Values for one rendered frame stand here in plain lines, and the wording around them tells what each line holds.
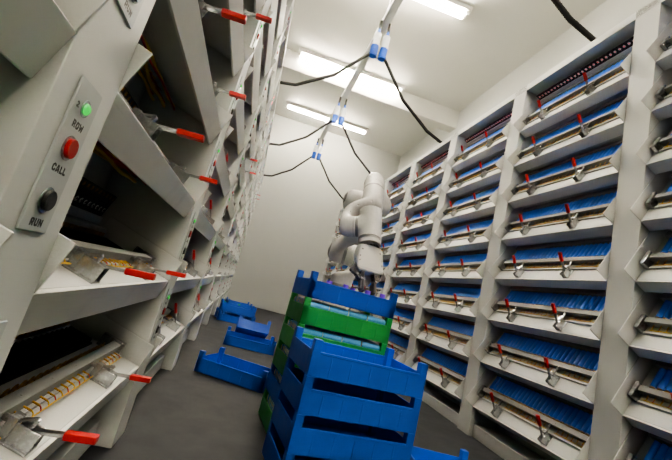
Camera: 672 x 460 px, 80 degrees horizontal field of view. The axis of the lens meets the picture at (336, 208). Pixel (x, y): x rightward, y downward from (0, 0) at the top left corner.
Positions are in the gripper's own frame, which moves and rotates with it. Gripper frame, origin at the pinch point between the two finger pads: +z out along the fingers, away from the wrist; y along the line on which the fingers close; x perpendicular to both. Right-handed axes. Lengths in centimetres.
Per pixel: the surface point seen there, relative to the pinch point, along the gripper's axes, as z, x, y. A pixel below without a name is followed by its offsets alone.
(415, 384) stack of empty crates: 33.0, 22.3, -3.4
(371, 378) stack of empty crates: 33.7, 22.0, 8.4
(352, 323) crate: 12.7, -0.8, 4.0
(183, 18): 9, 75, 65
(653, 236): -17, 50, -73
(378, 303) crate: 5.5, 2.5, -3.1
